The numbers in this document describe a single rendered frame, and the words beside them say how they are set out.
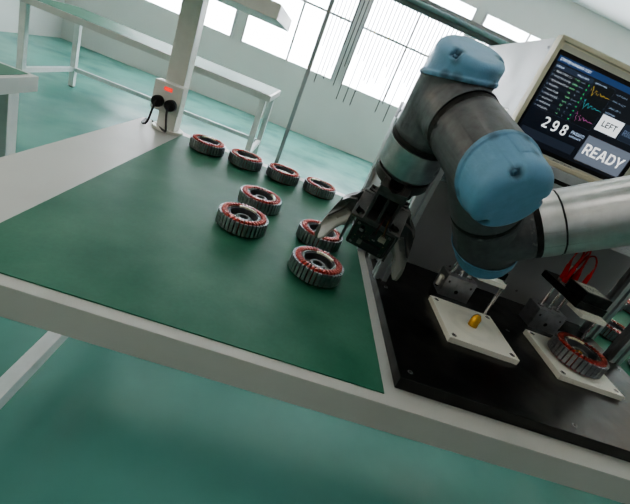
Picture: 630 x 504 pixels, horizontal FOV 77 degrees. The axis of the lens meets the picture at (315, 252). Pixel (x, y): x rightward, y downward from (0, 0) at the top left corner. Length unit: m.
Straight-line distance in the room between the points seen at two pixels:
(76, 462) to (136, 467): 0.15
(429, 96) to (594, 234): 0.22
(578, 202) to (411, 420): 0.36
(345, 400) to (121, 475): 0.85
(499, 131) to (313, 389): 0.40
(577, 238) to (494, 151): 0.17
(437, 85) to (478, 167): 0.11
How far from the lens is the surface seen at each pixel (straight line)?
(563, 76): 0.92
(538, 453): 0.75
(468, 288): 0.98
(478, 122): 0.40
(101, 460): 1.35
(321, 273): 0.76
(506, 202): 0.38
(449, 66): 0.44
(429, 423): 0.65
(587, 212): 0.50
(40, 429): 1.41
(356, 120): 7.15
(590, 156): 0.98
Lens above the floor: 1.12
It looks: 24 degrees down
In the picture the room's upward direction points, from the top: 23 degrees clockwise
